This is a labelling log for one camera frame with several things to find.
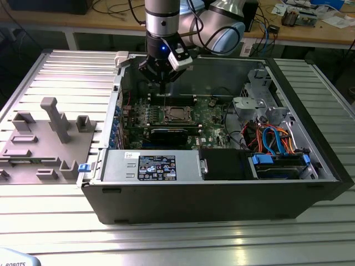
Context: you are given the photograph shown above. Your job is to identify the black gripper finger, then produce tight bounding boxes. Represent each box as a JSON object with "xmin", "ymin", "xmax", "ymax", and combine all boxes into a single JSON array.
[
  {"xmin": 138, "ymin": 56, "xmax": 165, "ymax": 96},
  {"xmin": 163, "ymin": 67, "xmax": 186, "ymax": 95}
]

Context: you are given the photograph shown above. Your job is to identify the silver CPU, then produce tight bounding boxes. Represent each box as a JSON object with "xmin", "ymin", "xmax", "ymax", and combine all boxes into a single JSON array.
[{"xmin": 169, "ymin": 108, "xmax": 188, "ymax": 121}]

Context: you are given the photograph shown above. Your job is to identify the metal socket cover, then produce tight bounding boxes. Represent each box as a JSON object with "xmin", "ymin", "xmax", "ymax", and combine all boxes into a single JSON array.
[{"xmin": 164, "ymin": 105, "xmax": 195, "ymax": 124}]

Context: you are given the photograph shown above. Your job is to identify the black RAM slot bank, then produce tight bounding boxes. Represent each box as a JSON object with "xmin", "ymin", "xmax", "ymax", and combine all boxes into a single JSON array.
[
  {"xmin": 129, "ymin": 121, "xmax": 201, "ymax": 133},
  {"xmin": 148, "ymin": 94, "xmax": 198, "ymax": 108}
]

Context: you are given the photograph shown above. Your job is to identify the CPU socket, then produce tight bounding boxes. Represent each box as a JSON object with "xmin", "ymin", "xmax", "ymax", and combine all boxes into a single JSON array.
[{"xmin": 163, "ymin": 104, "xmax": 196, "ymax": 125}]

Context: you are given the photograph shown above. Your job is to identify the grey case latch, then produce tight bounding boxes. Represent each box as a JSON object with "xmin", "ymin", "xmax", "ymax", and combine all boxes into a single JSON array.
[{"xmin": 115, "ymin": 51, "xmax": 131, "ymax": 69}]

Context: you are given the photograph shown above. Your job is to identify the wooden workbench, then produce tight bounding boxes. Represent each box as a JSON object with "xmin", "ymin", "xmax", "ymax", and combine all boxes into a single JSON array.
[{"xmin": 0, "ymin": 0, "xmax": 355, "ymax": 52}]

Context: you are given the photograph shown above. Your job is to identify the black graphics card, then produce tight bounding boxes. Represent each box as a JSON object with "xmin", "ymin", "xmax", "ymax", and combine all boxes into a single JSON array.
[{"xmin": 149, "ymin": 129, "xmax": 190, "ymax": 146}]

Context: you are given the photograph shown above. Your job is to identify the green motherboard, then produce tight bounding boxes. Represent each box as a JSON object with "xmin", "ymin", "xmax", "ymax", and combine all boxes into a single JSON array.
[{"xmin": 121, "ymin": 95, "xmax": 234, "ymax": 152}]

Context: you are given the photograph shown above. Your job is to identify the grey metal drive cage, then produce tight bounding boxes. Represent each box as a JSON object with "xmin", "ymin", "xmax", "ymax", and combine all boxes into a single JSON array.
[{"xmin": 241, "ymin": 68, "xmax": 275, "ymax": 109}]

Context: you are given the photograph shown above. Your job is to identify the black tower box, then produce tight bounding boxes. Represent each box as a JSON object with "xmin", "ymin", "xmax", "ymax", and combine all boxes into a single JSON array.
[{"xmin": 244, "ymin": 0, "xmax": 259, "ymax": 33}]

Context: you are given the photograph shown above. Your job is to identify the grey power supply unit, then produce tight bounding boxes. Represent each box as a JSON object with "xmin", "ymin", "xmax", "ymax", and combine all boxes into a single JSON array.
[{"xmin": 101, "ymin": 149, "xmax": 202, "ymax": 182}]

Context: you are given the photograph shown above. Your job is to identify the black desktop box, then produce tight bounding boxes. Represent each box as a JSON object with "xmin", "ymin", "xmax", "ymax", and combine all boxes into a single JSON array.
[{"xmin": 8, "ymin": 0, "xmax": 92, "ymax": 16}]

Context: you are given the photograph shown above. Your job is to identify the hard disk in blue carrier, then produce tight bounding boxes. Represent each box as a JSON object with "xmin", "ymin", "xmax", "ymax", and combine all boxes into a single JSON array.
[{"xmin": 249, "ymin": 154, "xmax": 311, "ymax": 181}]

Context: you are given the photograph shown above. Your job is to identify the black PC case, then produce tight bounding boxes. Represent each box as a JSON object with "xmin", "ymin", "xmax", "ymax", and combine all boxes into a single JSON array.
[{"xmin": 76, "ymin": 50, "xmax": 355, "ymax": 226}]

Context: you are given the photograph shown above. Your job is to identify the brown copper heatsink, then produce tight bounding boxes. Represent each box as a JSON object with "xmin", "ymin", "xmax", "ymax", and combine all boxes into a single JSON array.
[{"xmin": 281, "ymin": 7, "xmax": 300, "ymax": 28}]

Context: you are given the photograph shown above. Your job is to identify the grey parts rack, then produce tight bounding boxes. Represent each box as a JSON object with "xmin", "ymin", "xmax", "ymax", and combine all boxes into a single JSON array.
[{"xmin": 0, "ymin": 96, "xmax": 98, "ymax": 185}]

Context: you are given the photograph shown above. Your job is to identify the grey metal drive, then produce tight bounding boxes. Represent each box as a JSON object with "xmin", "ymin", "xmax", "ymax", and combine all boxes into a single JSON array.
[{"xmin": 298, "ymin": 9, "xmax": 319, "ymax": 28}]

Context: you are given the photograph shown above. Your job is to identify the blue cardboard box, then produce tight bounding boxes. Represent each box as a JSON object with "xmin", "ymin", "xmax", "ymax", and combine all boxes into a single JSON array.
[{"xmin": 310, "ymin": 0, "xmax": 344, "ymax": 11}]

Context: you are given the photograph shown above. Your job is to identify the white paper sheets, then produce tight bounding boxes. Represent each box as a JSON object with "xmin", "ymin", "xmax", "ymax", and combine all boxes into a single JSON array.
[{"xmin": 321, "ymin": 15, "xmax": 355, "ymax": 29}]

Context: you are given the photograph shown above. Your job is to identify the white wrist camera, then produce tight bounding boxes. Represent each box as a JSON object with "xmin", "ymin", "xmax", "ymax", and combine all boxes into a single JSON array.
[{"xmin": 167, "ymin": 41, "xmax": 194, "ymax": 71}]

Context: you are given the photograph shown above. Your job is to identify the red wire bundle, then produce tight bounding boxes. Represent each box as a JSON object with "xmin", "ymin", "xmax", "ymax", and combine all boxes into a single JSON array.
[{"xmin": 242, "ymin": 123, "xmax": 264, "ymax": 149}]

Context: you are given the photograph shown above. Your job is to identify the blue wire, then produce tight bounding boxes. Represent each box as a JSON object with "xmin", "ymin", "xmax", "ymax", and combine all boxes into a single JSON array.
[{"xmin": 262, "ymin": 126, "xmax": 287, "ymax": 155}]

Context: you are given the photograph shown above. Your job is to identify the orange wire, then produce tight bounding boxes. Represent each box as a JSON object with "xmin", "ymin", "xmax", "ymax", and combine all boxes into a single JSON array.
[{"xmin": 277, "ymin": 127, "xmax": 297, "ymax": 153}]

